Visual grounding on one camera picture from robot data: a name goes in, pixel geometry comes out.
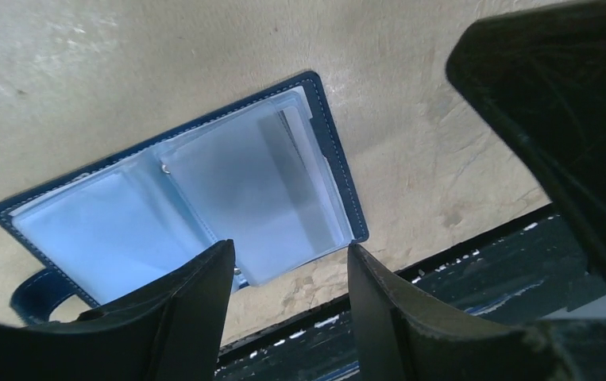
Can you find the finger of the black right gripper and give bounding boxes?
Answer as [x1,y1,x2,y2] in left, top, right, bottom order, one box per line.
[446,1,606,281]

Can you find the navy blue card holder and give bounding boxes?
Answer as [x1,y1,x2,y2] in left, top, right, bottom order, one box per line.
[0,71,369,325]

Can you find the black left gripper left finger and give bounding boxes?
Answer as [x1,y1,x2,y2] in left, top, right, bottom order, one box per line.
[0,240,235,380]

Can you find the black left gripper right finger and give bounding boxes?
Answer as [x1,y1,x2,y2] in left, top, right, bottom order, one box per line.
[347,244,606,380]

